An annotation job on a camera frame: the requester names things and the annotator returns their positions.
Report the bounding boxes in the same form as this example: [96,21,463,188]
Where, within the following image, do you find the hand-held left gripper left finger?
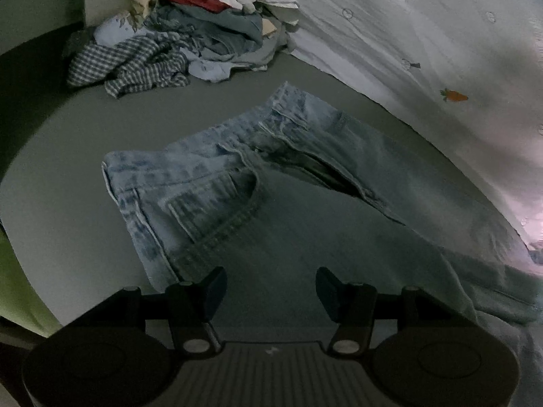
[85,266,227,354]

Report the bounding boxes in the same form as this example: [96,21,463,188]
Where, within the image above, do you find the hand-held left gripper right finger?
[316,266,463,354]

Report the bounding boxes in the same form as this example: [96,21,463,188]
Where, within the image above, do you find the light blue jeans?
[102,81,541,327]

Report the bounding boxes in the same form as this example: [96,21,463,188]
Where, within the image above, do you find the blue white checked cloth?
[65,36,189,100]

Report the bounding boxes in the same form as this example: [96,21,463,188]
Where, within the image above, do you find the blue denim garment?
[148,2,293,73]

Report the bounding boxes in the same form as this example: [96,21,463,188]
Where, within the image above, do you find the white carrot print curtain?
[255,0,543,242]

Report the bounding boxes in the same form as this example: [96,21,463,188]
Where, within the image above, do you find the pale blue printed cloth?
[93,13,234,83]

